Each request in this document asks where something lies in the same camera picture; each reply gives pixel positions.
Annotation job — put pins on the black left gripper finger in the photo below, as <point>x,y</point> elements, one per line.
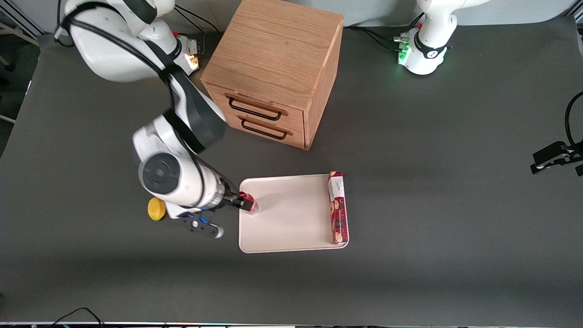
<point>549,157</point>
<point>580,170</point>

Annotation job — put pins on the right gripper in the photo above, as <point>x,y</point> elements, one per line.
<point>232,202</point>

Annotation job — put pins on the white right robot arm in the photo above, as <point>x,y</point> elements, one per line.
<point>114,50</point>

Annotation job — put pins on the cream plastic tray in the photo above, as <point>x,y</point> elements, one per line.
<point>291,214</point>

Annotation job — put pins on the wooden drawer front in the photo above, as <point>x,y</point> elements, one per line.
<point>294,119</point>
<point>296,136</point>

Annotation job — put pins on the yellow lemon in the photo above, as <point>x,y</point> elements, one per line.
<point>155,209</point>

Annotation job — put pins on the red cookie box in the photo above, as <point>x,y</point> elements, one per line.
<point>338,214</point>

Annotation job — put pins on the wooden drawer cabinet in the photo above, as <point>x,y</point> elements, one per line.
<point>273,45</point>

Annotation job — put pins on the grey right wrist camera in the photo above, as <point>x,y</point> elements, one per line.
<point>202,225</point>

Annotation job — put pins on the aluminium frame profile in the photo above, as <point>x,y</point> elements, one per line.
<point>18,16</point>

